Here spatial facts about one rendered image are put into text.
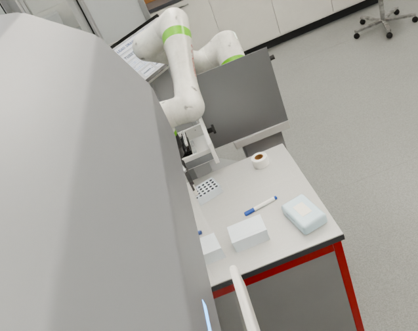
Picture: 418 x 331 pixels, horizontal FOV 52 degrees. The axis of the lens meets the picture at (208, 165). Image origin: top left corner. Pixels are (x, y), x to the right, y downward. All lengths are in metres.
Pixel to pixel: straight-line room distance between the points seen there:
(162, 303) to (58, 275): 0.11
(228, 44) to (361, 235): 1.24
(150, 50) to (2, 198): 1.50
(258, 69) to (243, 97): 0.14
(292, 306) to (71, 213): 1.34
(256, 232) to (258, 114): 0.72
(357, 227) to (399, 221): 0.22
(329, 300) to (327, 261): 0.20
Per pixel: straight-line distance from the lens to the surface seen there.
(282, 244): 1.48
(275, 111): 2.04
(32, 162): 0.44
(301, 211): 1.51
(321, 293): 1.66
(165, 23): 1.77
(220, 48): 2.10
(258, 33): 4.87
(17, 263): 0.34
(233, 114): 2.00
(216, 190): 1.76
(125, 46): 2.71
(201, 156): 1.83
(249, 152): 2.14
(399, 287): 2.26
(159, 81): 2.80
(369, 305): 2.21
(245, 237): 1.48
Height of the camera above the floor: 1.83
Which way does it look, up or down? 33 degrees down
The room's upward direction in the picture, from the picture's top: 24 degrees counter-clockwise
